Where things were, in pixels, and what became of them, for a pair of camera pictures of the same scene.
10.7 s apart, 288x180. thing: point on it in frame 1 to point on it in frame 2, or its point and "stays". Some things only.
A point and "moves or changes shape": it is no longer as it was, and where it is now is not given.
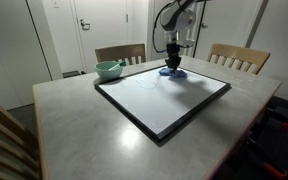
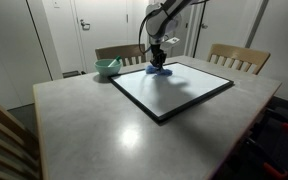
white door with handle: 100,23 stays
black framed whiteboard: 158,103 moves or changes shape
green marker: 123,64 to 117,59
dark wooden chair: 130,54 stays
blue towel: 178,74 to 151,69
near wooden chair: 10,152 stays
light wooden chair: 239,58 stays
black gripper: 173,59 to 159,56
